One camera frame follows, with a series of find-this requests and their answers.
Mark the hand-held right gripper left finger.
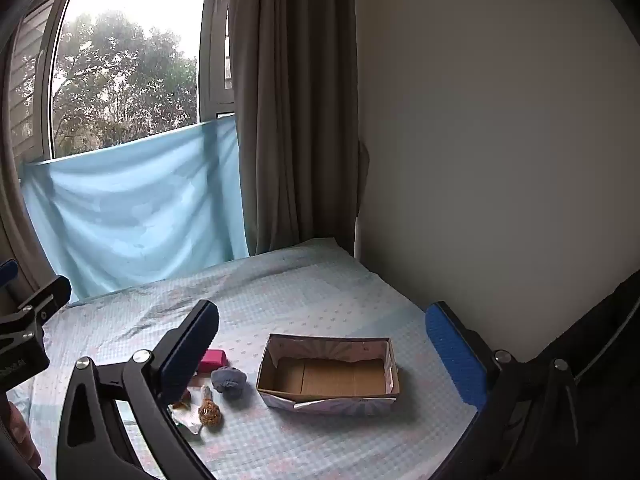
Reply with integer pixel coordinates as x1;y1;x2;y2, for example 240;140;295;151
56;300;221;480

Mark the orange fluffy ball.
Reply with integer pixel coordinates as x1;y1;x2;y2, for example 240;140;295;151
198;385;224;431

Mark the pink pouch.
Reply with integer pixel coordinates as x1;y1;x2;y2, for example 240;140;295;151
197;349;229;374

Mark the brown curtain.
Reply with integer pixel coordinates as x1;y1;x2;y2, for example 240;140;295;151
227;0;362;259

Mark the tree outside window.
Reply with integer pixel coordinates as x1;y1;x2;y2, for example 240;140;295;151
52;10;199;158

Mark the patterned cardboard box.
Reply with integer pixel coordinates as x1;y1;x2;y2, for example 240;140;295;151
256;332;401;413

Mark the green and white packet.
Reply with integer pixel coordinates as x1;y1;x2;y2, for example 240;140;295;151
167;388;204;436

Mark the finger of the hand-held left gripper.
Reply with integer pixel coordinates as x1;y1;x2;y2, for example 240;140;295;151
14;275;72;335
0;259;19;306

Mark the light blue hanging cloth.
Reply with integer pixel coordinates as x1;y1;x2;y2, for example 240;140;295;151
20;115;251;304

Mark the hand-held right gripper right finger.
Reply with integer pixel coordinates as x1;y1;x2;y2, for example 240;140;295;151
425;301;587;480

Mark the person's left hand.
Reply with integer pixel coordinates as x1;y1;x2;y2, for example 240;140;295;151
7;400;42;470

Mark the person's dark clothing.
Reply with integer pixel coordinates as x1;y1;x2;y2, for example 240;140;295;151
525;277;640;480

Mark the grey sock ball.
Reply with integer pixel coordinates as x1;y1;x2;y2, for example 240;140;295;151
210;366;248;401

